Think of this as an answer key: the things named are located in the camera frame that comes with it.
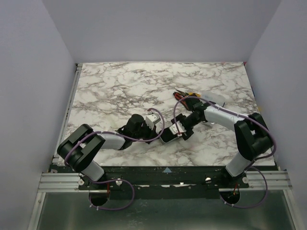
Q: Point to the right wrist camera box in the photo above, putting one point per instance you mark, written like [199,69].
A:
[177,129]

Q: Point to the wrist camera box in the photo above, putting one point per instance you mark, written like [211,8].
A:
[177,129]
[151,120]

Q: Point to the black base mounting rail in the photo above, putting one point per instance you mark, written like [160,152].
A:
[162,182]

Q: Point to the black umbrella sleeve case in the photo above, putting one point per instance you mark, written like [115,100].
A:
[168,136]

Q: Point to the red handled pliers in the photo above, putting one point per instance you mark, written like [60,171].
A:
[179,95]

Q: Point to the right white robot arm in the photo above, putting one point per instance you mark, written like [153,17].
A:
[253,139]

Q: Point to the yellow handled tool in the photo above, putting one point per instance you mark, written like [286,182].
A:
[193,94]

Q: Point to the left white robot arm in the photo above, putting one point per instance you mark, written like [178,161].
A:
[81,147]

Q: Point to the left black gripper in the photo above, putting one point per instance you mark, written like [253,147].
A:
[152,135]

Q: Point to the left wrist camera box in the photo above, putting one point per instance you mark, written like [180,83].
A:
[151,120]

